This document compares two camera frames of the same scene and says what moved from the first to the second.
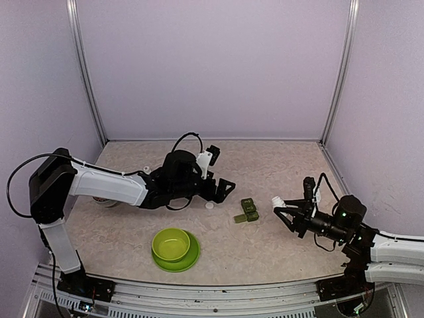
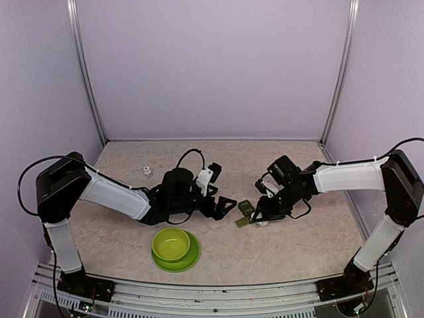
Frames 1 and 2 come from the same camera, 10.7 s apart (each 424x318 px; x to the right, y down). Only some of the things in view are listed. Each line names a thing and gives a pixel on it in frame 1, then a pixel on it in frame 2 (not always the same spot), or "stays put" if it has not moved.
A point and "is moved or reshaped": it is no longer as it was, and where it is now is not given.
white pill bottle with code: [146, 169] stays put
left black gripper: [220, 195] → [218, 212]
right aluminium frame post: [341, 79] stays put
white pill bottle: [277, 202] is moved or reshaped
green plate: [184, 264] stays put
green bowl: [170, 244] stays put
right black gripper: [302, 219] → [269, 213]
